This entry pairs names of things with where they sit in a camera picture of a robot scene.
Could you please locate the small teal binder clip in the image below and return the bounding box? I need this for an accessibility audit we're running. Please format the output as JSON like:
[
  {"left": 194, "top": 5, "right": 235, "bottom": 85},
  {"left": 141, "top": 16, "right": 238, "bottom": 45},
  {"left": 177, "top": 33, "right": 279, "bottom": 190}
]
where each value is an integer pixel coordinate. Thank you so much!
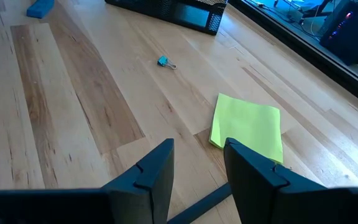
[{"left": 157, "top": 55, "right": 178, "bottom": 71}]

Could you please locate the blue eraser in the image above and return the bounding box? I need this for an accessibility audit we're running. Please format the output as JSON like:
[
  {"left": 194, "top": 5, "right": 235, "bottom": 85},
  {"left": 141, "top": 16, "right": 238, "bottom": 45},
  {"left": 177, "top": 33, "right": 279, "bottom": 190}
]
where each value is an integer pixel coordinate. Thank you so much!
[{"left": 26, "top": 0, "right": 55, "bottom": 19}]

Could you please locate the black computer tower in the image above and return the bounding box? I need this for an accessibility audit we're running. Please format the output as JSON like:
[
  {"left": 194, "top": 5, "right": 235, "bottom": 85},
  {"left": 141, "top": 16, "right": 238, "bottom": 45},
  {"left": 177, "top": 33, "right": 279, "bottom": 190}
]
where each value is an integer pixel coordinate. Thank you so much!
[{"left": 318, "top": 0, "right": 358, "bottom": 66}]

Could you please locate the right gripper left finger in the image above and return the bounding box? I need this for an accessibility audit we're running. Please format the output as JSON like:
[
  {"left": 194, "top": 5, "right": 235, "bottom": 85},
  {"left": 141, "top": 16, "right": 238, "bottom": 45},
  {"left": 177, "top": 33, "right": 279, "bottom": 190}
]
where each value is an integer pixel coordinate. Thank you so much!
[{"left": 101, "top": 138, "right": 175, "bottom": 224}]

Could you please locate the black pen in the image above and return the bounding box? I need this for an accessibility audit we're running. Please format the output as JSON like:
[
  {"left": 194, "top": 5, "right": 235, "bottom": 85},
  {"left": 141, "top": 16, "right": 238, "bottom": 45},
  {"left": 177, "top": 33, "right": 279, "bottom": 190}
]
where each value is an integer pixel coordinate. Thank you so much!
[{"left": 166, "top": 182, "right": 232, "bottom": 224}]

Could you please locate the black mesh desk organizer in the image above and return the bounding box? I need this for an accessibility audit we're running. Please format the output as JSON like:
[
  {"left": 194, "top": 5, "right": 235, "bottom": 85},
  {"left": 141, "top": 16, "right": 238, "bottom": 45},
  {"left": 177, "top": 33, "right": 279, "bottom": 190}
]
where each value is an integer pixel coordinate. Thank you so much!
[{"left": 104, "top": 0, "right": 229, "bottom": 36}]

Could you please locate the yellow-green sticky note pad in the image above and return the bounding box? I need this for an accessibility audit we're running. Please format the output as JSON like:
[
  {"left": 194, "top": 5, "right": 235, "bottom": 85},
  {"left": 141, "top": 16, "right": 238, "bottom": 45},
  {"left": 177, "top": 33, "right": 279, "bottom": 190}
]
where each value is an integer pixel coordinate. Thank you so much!
[{"left": 209, "top": 92, "right": 284, "bottom": 164}]

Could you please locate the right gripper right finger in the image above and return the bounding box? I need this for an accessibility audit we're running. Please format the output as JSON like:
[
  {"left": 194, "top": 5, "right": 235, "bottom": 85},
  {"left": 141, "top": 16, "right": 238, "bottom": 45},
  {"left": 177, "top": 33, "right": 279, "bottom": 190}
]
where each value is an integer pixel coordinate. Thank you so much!
[{"left": 224, "top": 138, "right": 328, "bottom": 224}]

